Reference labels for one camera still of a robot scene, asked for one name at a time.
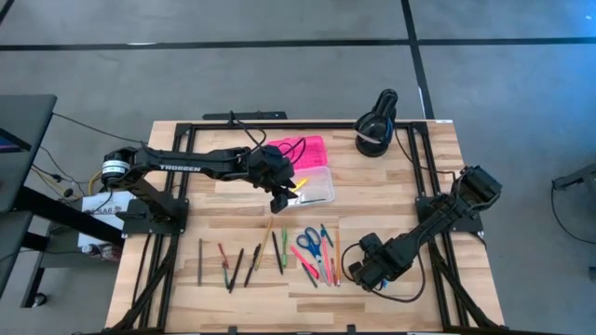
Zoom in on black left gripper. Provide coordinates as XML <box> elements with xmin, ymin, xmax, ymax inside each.
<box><xmin>253</xmin><ymin>144</ymin><xmax>297</xmax><ymax>215</ymax></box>

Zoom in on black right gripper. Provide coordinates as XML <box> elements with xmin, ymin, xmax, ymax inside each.
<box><xmin>348</xmin><ymin>232</ymin><xmax>397</xmax><ymax>292</ymax></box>

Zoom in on yellow pencil pink eraser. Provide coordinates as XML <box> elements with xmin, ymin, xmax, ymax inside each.
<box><xmin>253</xmin><ymin>216</ymin><xmax>275</xmax><ymax>272</ymax></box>

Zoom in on teal pen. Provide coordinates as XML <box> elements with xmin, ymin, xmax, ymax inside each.
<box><xmin>319</xmin><ymin>223</ymin><xmax>335</xmax><ymax>248</ymax></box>

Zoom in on blue handled scissors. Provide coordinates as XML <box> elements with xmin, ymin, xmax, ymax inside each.
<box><xmin>295</xmin><ymin>226</ymin><xmax>331</xmax><ymax>287</ymax></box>

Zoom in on pink highlighter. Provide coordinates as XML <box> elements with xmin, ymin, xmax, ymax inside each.
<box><xmin>290</xmin><ymin>245</ymin><xmax>321</xmax><ymax>280</ymax></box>

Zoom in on clear pencil box pink lid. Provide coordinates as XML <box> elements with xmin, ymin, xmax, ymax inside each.
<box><xmin>267</xmin><ymin>134</ymin><xmax>336</xmax><ymax>209</ymax></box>

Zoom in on dark green pen white print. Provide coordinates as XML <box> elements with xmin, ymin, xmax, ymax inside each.
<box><xmin>301</xmin><ymin>261</ymin><xmax>319</xmax><ymax>289</ymax></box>

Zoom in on black tape dispenser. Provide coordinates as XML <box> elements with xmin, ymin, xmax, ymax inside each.
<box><xmin>353</xmin><ymin>87</ymin><xmax>400</xmax><ymax>158</ymax></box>

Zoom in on white printed paper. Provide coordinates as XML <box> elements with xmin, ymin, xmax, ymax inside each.
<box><xmin>77</xmin><ymin>191</ymin><xmax>134</xmax><ymax>250</ymax></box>

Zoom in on grey stand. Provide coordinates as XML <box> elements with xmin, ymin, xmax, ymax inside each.
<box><xmin>551</xmin><ymin>161</ymin><xmax>596</xmax><ymax>193</ymax></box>

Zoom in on black side desk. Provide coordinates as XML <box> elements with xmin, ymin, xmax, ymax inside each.
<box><xmin>0</xmin><ymin>94</ymin><xmax>58</xmax><ymax>214</ymax></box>

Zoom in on dark grey side desk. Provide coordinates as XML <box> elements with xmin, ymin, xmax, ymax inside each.
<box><xmin>0</xmin><ymin>209</ymin><xmax>34</xmax><ymax>299</ymax></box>

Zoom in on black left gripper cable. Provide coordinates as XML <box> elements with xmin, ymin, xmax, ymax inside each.
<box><xmin>230</xmin><ymin>111</ymin><xmax>307</xmax><ymax>165</ymax></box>

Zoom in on black metal table frame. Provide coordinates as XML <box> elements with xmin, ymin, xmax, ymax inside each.
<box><xmin>111</xmin><ymin>121</ymin><xmax>499</xmax><ymax>334</ymax></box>

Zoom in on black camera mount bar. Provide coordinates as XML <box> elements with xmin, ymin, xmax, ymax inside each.
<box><xmin>202</xmin><ymin>110</ymin><xmax>289</xmax><ymax>121</ymax></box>

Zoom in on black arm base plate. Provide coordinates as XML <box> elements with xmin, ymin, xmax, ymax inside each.
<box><xmin>415</xmin><ymin>194</ymin><xmax>484</xmax><ymax>234</ymax></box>
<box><xmin>121</xmin><ymin>197</ymin><xmax>190</xmax><ymax>235</ymax></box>

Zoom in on black desk leg frame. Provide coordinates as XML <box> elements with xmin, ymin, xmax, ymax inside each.
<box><xmin>13</xmin><ymin>185</ymin><xmax>126</xmax><ymax>309</ymax></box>

